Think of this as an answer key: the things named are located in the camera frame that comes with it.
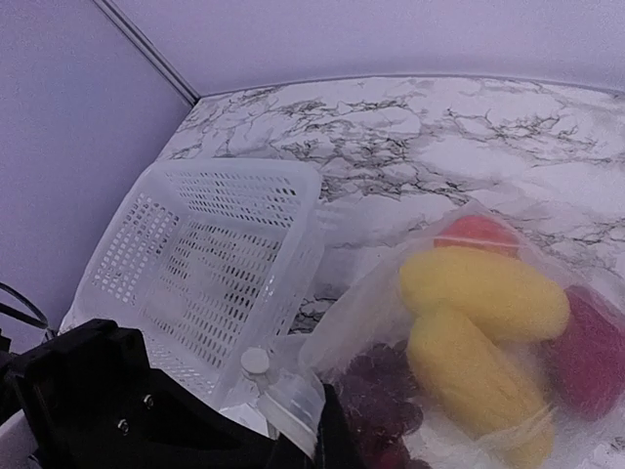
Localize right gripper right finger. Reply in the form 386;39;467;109
314;384;365;469

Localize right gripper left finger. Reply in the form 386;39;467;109
1;320;312;468

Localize clear zip top bag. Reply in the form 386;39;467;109
241;203;624;468

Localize white plastic basket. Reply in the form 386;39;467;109
62;158;335;406

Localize yellow fake corn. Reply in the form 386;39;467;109
398;246;570;342
406;308;555;468

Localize purple fake grapes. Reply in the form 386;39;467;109
334;340;430;468

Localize red fake fruit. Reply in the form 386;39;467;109
434;215;520;258

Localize left aluminium frame post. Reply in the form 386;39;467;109
93;0;200;107

